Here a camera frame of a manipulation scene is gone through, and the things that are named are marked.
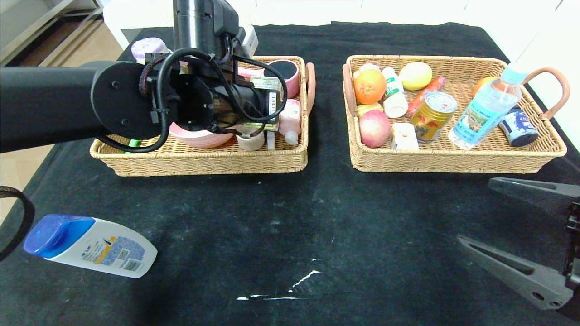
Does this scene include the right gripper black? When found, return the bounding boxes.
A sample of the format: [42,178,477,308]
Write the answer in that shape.
[457,177,580,311]

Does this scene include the gold drink can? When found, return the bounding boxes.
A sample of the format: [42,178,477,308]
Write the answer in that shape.
[410,91,458,144]

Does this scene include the white box green label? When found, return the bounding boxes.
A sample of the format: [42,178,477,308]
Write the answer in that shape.
[391,122,420,151]

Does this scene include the red peach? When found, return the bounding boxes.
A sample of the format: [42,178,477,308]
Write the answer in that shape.
[359,110,392,149]

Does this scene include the white cardboard box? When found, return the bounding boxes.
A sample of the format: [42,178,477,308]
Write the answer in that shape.
[245,75,284,133]

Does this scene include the pink bowl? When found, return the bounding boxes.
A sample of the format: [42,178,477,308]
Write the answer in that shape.
[170,122,234,149]

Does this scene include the white shampoo bottle blue cap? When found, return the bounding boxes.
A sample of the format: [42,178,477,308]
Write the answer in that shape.
[24,214,158,278]

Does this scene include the dark blue round jar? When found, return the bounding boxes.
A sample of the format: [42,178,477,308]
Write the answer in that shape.
[498,107,539,148]

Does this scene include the clear water bottle blue cap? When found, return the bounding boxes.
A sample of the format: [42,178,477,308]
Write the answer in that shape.
[449,63,531,151]

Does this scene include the orange fruit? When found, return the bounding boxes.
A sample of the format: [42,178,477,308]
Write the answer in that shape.
[353,69,387,105]
[472,77,497,99]

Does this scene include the red wrapped sausage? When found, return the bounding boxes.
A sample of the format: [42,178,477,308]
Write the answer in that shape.
[406,76,447,118]

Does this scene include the white yogurt drink bottle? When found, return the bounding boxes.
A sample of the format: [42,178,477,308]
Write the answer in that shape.
[382,67,408,119]

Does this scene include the yellow lemon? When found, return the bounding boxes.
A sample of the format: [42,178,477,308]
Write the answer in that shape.
[399,62,433,91]

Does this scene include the small yellow pudding cup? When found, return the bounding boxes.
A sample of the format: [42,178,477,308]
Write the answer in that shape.
[357,102,383,118]

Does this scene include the black table cloth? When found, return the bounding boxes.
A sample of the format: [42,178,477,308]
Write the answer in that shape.
[0,22,580,326]

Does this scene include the clear plastic film scrap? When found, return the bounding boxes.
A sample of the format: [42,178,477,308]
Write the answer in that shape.
[237,258,323,302]

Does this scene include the small pink bottle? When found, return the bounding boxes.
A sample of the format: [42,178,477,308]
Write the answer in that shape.
[279,99,302,145]

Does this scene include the white low bench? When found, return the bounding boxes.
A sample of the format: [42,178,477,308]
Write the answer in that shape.
[103,0,481,49]

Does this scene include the small beige cup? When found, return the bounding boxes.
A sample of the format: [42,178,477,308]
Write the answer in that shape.
[237,129,265,151]

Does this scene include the purple capped beige container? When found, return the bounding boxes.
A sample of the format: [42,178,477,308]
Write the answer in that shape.
[131,37,170,64]

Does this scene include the grey low shelf unit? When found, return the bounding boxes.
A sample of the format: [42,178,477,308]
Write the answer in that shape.
[0,0,105,68]

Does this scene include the wicker basket brown handles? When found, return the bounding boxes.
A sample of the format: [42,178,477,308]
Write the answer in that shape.
[342,55,570,174]
[90,56,316,176]

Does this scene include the black camera cable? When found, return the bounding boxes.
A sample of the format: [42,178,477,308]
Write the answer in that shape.
[217,53,289,136]

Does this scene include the pink mug with handle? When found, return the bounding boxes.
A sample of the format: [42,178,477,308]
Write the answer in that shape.
[238,59,300,98]

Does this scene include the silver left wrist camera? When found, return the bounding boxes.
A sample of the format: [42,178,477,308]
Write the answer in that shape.
[240,25,260,58]

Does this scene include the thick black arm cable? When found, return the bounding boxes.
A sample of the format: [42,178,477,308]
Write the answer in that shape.
[0,48,213,263]

